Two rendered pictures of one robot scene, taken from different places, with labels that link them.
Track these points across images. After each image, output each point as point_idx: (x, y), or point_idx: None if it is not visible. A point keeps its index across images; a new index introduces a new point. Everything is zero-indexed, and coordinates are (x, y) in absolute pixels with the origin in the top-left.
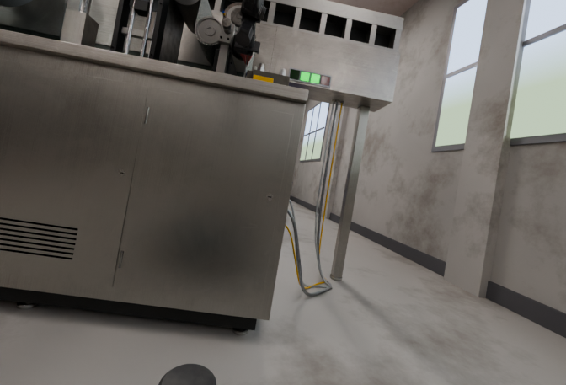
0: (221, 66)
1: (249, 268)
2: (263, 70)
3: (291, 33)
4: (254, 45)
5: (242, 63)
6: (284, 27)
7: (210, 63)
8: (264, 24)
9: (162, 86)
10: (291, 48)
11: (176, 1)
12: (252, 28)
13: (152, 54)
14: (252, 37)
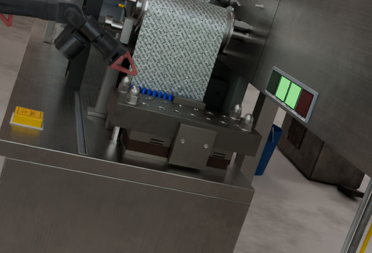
0: (103, 79)
1: None
2: (120, 87)
3: None
4: (113, 50)
5: (239, 56)
6: None
7: (219, 55)
8: None
9: None
10: (288, 24)
11: None
12: (82, 34)
13: (69, 66)
14: (93, 44)
